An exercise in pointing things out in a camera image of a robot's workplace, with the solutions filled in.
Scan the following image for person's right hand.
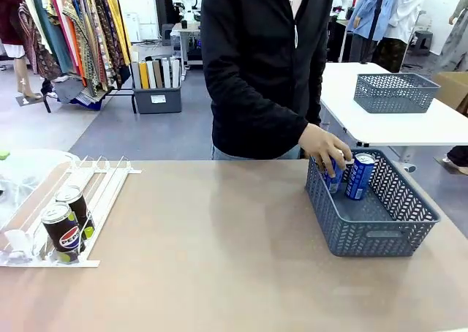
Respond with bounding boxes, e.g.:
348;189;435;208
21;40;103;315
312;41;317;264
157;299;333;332
298;122;354;178

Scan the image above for blue drink can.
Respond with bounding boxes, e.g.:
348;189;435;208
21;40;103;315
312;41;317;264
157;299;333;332
317;149;355;194
345;153;377;201

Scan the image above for grey plastic basket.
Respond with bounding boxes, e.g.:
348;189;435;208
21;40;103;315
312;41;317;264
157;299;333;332
353;73;442;114
305;148;442;258

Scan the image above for black Pepsi can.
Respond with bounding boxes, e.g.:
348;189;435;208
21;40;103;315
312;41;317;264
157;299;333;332
40;202;87;265
54;185;96;241

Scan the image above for person's right forearm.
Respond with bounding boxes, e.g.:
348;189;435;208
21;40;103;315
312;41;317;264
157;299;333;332
214;94;311;159

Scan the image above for white can dispenser rack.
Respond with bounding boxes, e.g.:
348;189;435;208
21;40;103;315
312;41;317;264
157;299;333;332
0;155;143;268

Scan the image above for white side table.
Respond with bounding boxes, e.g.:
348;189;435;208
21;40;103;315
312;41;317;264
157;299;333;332
320;61;468;172

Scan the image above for grey trousers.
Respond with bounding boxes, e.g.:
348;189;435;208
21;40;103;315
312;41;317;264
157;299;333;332
348;31;377;64

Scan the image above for dark camouflage skirt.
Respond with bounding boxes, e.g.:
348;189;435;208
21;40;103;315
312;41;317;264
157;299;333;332
371;37;407;73

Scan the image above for person in black jacket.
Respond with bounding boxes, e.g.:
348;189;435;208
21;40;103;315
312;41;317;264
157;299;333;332
200;0;334;161

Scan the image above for bystander foot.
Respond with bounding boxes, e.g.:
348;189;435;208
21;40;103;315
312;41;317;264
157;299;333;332
441;145;468;176

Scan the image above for cardboard box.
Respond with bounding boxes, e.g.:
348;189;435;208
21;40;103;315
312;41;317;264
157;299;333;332
432;71;468;116

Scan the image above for blue shirt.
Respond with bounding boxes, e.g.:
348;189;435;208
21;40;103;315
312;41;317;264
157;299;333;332
346;0;398;42

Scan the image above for black stand pole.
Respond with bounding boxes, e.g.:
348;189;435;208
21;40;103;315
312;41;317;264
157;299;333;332
366;0;389;44

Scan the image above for black stool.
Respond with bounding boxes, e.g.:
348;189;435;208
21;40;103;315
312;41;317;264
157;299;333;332
414;30;434;57

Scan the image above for white coat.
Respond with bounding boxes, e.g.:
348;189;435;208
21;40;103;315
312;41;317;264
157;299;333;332
383;0;429;45

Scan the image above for mannequin in grey dress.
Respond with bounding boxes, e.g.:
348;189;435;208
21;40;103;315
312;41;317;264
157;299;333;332
437;0;468;73

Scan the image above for white board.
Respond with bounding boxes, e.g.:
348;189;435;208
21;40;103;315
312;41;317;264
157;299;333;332
146;60;157;89
161;59;172;88
170;57;181;88

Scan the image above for equipment cart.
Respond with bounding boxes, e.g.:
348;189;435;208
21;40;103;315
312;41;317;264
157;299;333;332
170;20;203;70

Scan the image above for grey storage bin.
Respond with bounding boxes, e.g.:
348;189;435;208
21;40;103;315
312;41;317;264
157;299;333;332
132;85;183;115

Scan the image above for brown board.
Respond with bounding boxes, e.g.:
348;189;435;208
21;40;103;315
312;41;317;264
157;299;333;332
152;59;164;89

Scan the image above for yellow board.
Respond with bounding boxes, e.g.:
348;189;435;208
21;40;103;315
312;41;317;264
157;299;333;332
139;61;150;90

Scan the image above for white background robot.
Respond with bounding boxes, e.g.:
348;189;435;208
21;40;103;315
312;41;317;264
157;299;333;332
176;0;197;23

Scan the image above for grey board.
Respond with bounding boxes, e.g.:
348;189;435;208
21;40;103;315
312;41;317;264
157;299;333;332
130;61;142;90

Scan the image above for yellow garment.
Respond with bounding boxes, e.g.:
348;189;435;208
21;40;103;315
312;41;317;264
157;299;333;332
101;0;132;67

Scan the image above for brown patterned garment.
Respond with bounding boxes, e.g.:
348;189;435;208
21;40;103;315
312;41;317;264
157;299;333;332
82;0;124;88

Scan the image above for grey cloth pile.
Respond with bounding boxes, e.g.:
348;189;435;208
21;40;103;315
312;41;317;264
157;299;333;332
52;74;107;110

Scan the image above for orange garment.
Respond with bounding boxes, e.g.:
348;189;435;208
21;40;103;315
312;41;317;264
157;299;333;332
64;15;88;88

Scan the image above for teal garment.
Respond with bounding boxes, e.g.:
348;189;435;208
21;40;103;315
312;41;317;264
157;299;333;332
29;0;73;74

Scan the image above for clear plastic bag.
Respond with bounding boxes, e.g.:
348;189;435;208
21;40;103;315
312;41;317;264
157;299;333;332
0;148;80;230

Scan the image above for pink garment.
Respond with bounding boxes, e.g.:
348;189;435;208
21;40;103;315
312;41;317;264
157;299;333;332
45;0;80;73

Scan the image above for brown patterned dress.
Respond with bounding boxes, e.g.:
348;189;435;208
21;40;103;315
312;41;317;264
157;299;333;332
16;2;63;80

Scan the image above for mannequin legs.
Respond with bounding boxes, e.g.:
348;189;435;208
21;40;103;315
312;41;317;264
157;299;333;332
13;56;44;101

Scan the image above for maroon garment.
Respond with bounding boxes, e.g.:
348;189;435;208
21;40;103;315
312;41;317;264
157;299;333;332
0;0;26;47

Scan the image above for black clothes rack frame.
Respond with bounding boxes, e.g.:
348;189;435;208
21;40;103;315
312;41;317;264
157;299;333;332
42;67;138;114

